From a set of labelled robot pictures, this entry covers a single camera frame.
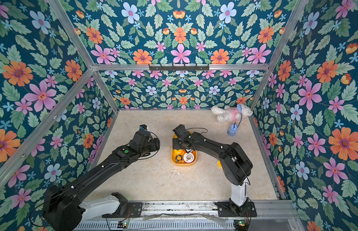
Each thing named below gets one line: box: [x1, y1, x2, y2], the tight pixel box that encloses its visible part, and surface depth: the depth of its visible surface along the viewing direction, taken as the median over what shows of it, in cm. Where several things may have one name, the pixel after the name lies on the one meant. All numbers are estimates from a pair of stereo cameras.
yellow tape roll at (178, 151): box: [173, 149, 184, 154], surface depth 94 cm
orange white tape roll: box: [183, 152, 195, 164], surface depth 90 cm
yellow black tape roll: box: [174, 154, 184, 163], surface depth 92 cm
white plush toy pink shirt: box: [210, 103, 254, 123], surface depth 109 cm
